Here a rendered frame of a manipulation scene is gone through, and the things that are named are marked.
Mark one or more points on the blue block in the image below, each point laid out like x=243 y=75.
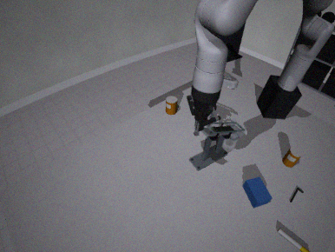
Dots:
x=256 y=192

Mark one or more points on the orange pill bottle with white label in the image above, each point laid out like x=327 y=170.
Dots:
x=292 y=156

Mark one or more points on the orange pill bottle with white cap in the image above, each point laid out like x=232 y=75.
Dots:
x=171 y=105

